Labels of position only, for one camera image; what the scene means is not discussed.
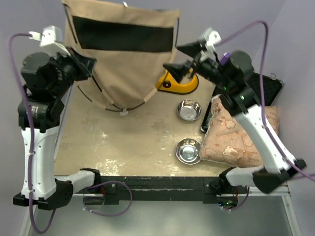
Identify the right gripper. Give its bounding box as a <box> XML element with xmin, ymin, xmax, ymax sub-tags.
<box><xmin>163</xmin><ymin>40</ymin><xmax>233</xmax><ymax>90</ymax></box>

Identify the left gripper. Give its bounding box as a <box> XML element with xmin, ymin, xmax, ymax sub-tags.
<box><xmin>51</xmin><ymin>44</ymin><xmax>96</xmax><ymax>97</ymax></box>

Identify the steel bowl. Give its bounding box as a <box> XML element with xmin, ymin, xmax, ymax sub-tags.
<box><xmin>175</xmin><ymin>138</ymin><xmax>201</xmax><ymax>165</ymax></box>
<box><xmin>176</xmin><ymin>99</ymin><xmax>202</xmax><ymax>121</ymax></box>

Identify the beige pet tent fabric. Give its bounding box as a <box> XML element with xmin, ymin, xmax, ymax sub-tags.
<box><xmin>61</xmin><ymin>0</ymin><xmax>182</xmax><ymax>113</ymax></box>

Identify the pink patterned pillow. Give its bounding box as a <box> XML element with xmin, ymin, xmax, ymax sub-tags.
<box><xmin>199</xmin><ymin>94</ymin><xmax>280</xmax><ymax>169</ymax></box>

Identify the steel bowl front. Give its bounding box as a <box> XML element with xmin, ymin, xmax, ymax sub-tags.
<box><xmin>175</xmin><ymin>138</ymin><xmax>201</xmax><ymax>165</ymax></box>

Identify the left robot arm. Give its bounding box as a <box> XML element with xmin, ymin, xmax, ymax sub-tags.
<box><xmin>13</xmin><ymin>48</ymin><xmax>102</xmax><ymax>210</ymax></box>

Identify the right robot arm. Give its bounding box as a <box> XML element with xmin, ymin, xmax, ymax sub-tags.
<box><xmin>163</xmin><ymin>40</ymin><xmax>307</xmax><ymax>194</ymax></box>

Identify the yellow double bowl holder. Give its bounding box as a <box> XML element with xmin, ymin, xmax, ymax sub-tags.
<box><xmin>156</xmin><ymin>70</ymin><xmax>199</xmax><ymax>95</ymax></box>

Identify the purple plastic piece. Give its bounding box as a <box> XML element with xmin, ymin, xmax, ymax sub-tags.
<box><xmin>220</xmin><ymin>53</ymin><xmax>231</xmax><ymax>65</ymax></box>

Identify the white pompom toy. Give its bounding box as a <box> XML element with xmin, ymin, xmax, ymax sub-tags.
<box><xmin>120</xmin><ymin>109</ymin><xmax>128</xmax><ymax>117</ymax></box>

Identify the black foam-lined case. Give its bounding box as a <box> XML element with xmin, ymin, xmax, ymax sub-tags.
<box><xmin>200</xmin><ymin>73</ymin><xmax>284</xmax><ymax>133</ymax></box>

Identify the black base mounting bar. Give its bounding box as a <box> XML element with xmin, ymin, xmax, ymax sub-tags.
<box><xmin>101</xmin><ymin>176</ymin><xmax>246</xmax><ymax>205</ymax></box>

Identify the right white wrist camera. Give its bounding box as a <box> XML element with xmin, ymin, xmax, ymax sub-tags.
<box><xmin>198</xmin><ymin>28</ymin><xmax>221</xmax><ymax>62</ymax></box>

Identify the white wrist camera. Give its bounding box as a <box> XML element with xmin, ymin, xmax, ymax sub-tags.
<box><xmin>29</xmin><ymin>26</ymin><xmax>70</xmax><ymax>57</ymax></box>
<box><xmin>198</xmin><ymin>28</ymin><xmax>221</xmax><ymax>62</ymax></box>

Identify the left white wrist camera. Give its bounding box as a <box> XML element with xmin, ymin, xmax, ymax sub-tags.
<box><xmin>29</xmin><ymin>26</ymin><xmax>70</xmax><ymax>57</ymax></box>

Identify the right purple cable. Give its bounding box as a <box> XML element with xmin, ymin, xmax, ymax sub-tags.
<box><xmin>216</xmin><ymin>20</ymin><xmax>315</xmax><ymax>211</ymax></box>

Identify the purple cable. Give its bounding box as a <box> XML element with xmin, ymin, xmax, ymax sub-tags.
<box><xmin>216</xmin><ymin>20</ymin><xmax>315</xmax><ymax>211</ymax></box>
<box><xmin>7</xmin><ymin>33</ymin><xmax>133</xmax><ymax>234</ymax></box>

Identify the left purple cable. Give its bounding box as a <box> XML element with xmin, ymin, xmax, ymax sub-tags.
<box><xmin>7</xmin><ymin>33</ymin><xmax>133</xmax><ymax>234</ymax></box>

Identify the aluminium rail frame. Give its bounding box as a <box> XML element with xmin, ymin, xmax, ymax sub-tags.
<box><xmin>22</xmin><ymin>182</ymin><xmax>301</xmax><ymax>236</ymax></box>

